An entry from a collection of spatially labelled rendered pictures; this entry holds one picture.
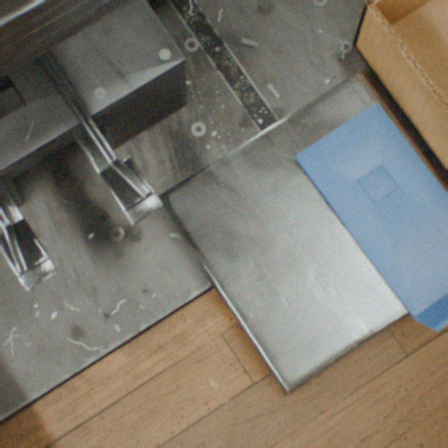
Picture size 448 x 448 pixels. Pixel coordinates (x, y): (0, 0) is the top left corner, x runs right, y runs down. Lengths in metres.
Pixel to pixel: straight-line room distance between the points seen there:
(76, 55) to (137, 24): 0.04
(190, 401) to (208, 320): 0.06
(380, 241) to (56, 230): 0.22
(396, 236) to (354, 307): 0.06
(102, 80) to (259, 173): 0.13
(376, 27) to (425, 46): 0.07
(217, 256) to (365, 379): 0.13
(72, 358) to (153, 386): 0.06
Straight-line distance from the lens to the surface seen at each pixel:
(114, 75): 0.79
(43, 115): 0.78
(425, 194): 0.84
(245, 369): 0.82
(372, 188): 0.83
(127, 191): 0.76
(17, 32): 0.61
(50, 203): 0.85
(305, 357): 0.81
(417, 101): 0.84
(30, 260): 0.76
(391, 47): 0.83
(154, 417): 0.82
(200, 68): 0.88
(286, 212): 0.83
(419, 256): 0.83
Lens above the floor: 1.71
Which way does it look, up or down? 75 degrees down
